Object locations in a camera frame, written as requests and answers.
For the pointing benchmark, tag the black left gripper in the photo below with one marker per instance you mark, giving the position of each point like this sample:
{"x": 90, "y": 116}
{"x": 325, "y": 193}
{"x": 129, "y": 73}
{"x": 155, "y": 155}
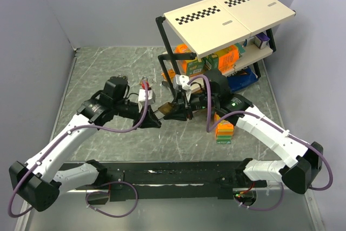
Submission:
{"x": 151, "y": 119}

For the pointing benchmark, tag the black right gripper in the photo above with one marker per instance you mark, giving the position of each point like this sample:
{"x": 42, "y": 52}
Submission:
{"x": 178, "y": 113}

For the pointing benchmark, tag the large brass padlock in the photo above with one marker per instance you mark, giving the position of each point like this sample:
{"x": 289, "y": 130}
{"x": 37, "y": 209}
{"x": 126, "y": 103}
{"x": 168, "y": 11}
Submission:
{"x": 167, "y": 109}

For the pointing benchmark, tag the medium brass padlock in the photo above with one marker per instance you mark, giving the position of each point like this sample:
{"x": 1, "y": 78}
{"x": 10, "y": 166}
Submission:
{"x": 144, "y": 82}

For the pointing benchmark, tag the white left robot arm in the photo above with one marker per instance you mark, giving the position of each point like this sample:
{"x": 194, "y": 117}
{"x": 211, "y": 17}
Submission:
{"x": 39, "y": 181}

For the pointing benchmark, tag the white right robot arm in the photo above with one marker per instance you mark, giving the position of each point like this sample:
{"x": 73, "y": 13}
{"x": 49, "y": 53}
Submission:
{"x": 299, "y": 161}

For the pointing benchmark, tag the green box left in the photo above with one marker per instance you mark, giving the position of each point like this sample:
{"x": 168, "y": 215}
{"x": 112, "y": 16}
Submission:
{"x": 194, "y": 67}

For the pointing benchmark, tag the green box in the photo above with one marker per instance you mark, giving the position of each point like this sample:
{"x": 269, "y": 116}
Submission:
{"x": 211, "y": 62}
{"x": 194, "y": 67}

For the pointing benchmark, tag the Sponge Daddy sponge pack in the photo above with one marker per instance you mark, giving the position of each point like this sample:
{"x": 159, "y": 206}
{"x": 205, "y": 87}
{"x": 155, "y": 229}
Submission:
{"x": 224, "y": 132}

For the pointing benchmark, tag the green box right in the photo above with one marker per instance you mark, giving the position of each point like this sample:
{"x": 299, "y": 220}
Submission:
{"x": 211, "y": 62}

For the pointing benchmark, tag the orange chip bag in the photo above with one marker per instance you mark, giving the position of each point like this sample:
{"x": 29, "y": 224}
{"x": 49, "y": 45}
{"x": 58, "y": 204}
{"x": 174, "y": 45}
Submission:
{"x": 184, "y": 54}

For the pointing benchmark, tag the orange box on shelf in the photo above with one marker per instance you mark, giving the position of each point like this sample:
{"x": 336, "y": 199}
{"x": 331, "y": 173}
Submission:
{"x": 227, "y": 56}

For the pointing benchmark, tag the blue snack bag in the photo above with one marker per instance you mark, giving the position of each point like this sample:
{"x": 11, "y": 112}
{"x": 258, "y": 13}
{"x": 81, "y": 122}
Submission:
{"x": 241, "y": 79}

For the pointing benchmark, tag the purple white small box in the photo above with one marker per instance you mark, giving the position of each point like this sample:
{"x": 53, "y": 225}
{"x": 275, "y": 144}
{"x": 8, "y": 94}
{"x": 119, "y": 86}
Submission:
{"x": 261, "y": 40}

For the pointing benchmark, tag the cream folding shelf rack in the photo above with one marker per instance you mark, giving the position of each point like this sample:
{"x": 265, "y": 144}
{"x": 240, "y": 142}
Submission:
{"x": 211, "y": 25}

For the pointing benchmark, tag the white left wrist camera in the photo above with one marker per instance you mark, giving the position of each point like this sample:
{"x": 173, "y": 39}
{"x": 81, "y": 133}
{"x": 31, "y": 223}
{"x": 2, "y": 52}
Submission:
{"x": 145, "y": 94}

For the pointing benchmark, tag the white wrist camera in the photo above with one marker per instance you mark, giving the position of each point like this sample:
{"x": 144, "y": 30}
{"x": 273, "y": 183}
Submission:
{"x": 182, "y": 81}
{"x": 145, "y": 94}

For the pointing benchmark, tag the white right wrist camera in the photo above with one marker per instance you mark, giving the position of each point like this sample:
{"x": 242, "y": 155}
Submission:
{"x": 182, "y": 81}

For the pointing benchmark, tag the aluminium rail frame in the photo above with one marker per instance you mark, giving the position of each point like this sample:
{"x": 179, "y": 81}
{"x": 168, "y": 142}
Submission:
{"x": 277, "y": 211}

